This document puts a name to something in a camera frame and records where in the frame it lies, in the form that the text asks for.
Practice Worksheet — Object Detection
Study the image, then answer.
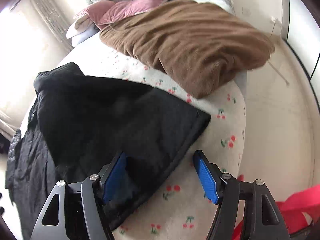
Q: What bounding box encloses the large black coat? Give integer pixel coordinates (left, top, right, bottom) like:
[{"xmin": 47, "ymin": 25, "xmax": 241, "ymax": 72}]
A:
[{"xmin": 5, "ymin": 62, "xmax": 211, "ymax": 239}]

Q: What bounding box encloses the cherry print bed sheet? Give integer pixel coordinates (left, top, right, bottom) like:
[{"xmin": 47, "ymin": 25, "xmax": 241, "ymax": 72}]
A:
[{"xmin": 61, "ymin": 45, "xmax": 247, "ymax": 239}]

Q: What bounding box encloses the black quilted puffer jacket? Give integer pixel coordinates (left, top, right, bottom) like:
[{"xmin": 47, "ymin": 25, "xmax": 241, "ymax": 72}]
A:
[{"xmin": 8, "ymin": 129, "xmax": 22, "ymax": 163}]

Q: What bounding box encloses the brown fleece garment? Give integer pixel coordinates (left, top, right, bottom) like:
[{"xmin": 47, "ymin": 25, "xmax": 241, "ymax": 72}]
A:
[{"xmin": 100, "ymin": 0, "xmax": 274, "ymax": 99}]

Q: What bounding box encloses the light blue folded blanket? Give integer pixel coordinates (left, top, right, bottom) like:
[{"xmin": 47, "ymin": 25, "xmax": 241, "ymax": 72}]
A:
[{"xmin": 66, "ymin": 22, "xmax": 100, "ymax": 47}]

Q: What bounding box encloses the pink velvet pillow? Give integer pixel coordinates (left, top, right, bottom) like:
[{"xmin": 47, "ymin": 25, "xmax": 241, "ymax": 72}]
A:
[{"xmin": 74, "ymin": 0, "xmax": 168, "ymax": 30}]

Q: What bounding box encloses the grey patterned curtain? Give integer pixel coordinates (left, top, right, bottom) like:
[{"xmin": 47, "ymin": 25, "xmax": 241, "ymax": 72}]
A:
[{"xmin": 30, "ymin": 0, "xmax": 73, "ymax": 52}]

